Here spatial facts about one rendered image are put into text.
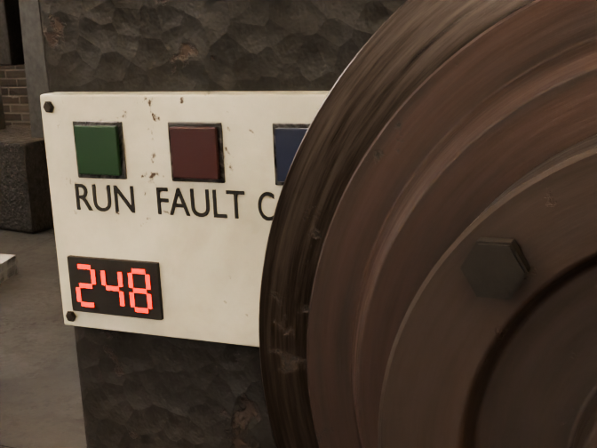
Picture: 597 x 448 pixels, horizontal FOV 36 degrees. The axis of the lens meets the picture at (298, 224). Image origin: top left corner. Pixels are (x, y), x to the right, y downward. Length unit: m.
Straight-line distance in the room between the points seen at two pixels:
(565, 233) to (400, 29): 0.14
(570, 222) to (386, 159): 0.11
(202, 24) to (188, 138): 0.08
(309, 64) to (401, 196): 0.21
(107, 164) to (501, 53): 0.35
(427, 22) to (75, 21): 0.34
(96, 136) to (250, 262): 0.14
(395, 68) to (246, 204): 0.22
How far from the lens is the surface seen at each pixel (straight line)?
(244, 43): 0.65
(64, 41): 0.72
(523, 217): 0.36
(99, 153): 0.69
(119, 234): 0.70
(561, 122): 0.40
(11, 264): 4.95
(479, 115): 0.41
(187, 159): 0.65
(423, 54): 0.44
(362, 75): 0.45
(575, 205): 0.35
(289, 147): 0.61
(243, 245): 0.65
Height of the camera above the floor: 1.30
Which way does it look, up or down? 14 degrees down
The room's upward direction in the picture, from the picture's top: 3 degrees counter-clockwise
